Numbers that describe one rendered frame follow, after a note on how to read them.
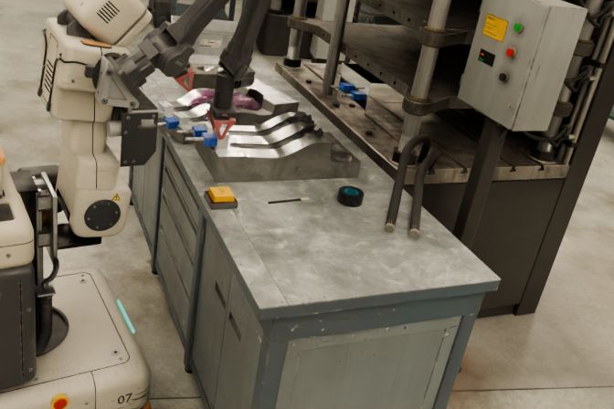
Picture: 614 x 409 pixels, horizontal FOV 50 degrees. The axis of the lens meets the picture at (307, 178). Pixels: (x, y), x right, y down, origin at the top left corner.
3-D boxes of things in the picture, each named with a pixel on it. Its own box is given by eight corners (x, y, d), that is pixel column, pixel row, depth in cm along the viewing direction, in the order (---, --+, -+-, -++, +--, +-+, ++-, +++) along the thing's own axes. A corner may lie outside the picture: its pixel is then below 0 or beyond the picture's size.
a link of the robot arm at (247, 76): (223, 47, 193) (240, 67, 190) (250, 44, 201) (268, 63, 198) (208, 78, 200) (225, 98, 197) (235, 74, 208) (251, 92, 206)
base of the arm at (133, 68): (103, 57, 165) (117, 73, 156) (130, 38, 167) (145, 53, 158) (122, 83, 171) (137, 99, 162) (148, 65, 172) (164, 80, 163)
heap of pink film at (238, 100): (207, 121, 233) (210, 100, 229) (182, 104, 244) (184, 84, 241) (266, 114, 249) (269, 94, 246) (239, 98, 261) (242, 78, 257)
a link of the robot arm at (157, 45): (132, 48, 163) (143, 63, 162) (164, 26, 165) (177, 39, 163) (142, 68, 172) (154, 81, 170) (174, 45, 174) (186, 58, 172)
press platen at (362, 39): (407, 151, 235) (418, 104, 228) (280, 47, 340) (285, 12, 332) (579, 147, 270) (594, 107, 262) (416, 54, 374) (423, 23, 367)
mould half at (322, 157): (216, 183, 204) (220, 142, 198) (195, 148, 225) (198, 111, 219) (357, 177, 224) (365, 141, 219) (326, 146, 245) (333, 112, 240)
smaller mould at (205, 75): (190, 89, 278) (192, 73, 275) (182, 78, 291) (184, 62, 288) (236, 90, 287) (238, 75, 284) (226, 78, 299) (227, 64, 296)
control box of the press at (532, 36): (422, 388, 253) (540, 4, 191) (384, 337, 278) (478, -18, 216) (469, 379, 262) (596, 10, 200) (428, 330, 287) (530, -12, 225)
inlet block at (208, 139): (186, 150, 201) (188, 134, 199) (182, 142, 205) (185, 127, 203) (227, 150, 207) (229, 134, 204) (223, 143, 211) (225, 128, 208)
